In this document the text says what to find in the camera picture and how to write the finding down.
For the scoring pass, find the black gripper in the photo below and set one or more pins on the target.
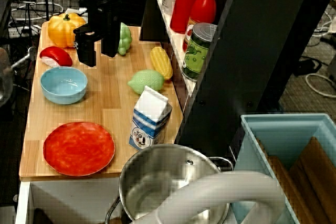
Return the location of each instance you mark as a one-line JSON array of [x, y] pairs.
[[102, 11]]

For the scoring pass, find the light blue bowl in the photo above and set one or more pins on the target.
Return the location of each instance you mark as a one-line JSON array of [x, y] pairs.
[[63, 87]]

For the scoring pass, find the green toy grapes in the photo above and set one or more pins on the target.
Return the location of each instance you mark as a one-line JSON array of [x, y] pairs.
[[125, 39]]

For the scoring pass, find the red toy sushi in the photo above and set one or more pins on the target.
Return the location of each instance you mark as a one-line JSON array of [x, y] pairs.
[[56, 55]]

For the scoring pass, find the green toy lemon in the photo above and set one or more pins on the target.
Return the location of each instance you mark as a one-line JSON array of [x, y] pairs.
[[147, 81]]

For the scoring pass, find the yellow toy corn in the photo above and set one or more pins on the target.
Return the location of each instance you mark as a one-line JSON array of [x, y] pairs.
[[161, 62]]

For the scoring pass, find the silver metal rod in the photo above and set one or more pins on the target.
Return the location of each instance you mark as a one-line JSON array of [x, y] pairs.
[[22, 58]]

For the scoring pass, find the white shelf board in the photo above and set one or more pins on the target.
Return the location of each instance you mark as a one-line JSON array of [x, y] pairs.
[[176, 40]]

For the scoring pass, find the white power strip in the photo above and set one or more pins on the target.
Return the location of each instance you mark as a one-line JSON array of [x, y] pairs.
[[15, 32]]

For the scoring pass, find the blue white milk carton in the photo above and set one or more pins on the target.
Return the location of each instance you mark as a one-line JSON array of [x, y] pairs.
[[148, 124]]

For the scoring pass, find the red ketchup bottle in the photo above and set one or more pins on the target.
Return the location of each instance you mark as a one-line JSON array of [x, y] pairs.
[[185, 1]]

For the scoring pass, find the green peas can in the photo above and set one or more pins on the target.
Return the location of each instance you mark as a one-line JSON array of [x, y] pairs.
[[197, 51]]

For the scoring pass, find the orange red plate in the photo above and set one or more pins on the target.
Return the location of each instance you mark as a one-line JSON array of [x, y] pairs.
[[78, 149]]

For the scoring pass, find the red narrow-neck sauce bottle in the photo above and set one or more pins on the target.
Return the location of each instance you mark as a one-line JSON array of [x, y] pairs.
[[206, 6]]

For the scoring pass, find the stainless steel pot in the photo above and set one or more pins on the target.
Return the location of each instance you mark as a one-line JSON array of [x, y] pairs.
[[155, 171]]

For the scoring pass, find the white cabinet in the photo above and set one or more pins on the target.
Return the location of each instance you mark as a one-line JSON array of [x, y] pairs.
[[73, 200]]

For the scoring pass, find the light blue plastic bin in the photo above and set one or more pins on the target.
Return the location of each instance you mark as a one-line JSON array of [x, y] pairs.
[[278, 129]]

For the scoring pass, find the black floor device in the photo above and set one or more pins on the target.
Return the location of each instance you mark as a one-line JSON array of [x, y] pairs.
[[307, 66]]

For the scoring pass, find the brown wooden board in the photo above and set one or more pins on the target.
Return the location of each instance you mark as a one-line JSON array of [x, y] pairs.
[[283, 182], [317, 171]]

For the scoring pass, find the black shelf frame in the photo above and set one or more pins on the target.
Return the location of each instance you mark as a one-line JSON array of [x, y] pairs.
[[249, 51]]

